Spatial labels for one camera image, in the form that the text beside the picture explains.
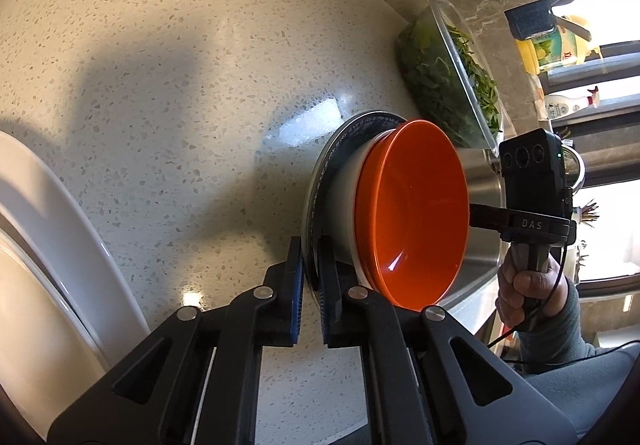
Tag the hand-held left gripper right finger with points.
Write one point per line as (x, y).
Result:
(326, 295)

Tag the person's right hand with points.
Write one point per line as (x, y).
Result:
(530, 295)

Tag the cup with chopsticks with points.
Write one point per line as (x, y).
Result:
(590, 217)

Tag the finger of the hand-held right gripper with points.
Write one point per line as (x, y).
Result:
(487, 217)

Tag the leafy greens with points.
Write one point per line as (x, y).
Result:
(450, 100)

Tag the blue patterned porcelain bowl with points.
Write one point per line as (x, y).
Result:
(325, 160)

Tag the orange bowl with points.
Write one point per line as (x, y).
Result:
(415, 205)

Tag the yellow detergent bottle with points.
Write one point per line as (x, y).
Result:
(550, 52)

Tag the clear glass bowl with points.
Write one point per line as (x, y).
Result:
(440, 12)

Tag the white bowl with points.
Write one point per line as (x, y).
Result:
(345, 205)

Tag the stainless steel sink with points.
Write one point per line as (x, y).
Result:
(482, 185)

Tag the large white plate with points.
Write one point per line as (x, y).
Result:
(35, 325)
(60, 225)

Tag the white spray bottle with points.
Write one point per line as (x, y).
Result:
(565, 105)

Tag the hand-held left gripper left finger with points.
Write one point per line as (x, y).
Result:
(296, 295)

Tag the chrome faucet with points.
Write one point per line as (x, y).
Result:
(580, 165)

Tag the person's right forearm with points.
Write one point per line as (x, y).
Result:
(560, 340)

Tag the dark blue cup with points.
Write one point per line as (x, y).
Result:
(532, 20)

